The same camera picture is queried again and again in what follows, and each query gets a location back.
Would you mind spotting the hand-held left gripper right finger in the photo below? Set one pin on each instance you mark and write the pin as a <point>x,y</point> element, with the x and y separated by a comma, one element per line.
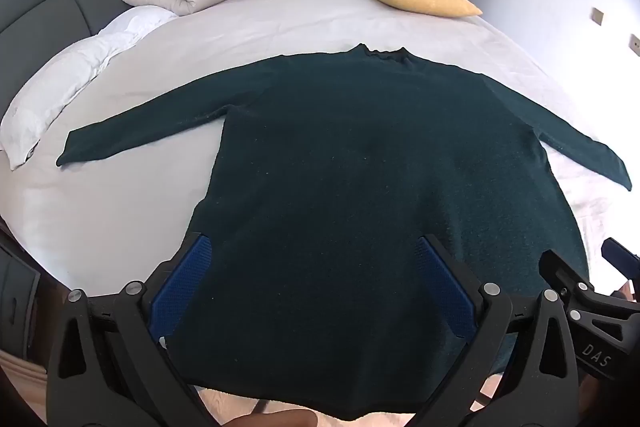
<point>445,287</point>

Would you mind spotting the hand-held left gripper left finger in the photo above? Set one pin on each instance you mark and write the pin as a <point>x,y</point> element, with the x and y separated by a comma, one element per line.
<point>182,279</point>

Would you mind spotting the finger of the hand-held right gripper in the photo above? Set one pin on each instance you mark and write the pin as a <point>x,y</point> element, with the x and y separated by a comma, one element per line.
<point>622,257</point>
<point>562,272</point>

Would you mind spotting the dark green sweater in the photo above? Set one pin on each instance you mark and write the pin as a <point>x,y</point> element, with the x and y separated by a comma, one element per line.
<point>350,182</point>

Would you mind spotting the dark nightstand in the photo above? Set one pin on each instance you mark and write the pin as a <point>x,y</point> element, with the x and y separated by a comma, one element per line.
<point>15,272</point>

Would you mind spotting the white pillow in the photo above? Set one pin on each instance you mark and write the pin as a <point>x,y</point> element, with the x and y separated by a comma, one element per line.
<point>65,77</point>

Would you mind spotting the bed with white sheet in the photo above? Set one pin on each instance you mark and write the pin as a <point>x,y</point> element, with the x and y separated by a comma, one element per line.
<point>300,22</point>

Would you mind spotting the dark grey padded headboard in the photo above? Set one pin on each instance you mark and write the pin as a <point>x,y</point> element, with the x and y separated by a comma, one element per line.
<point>45,2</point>

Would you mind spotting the wall socket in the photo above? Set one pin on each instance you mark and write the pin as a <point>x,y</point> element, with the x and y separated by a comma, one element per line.
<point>597,17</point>
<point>635,44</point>

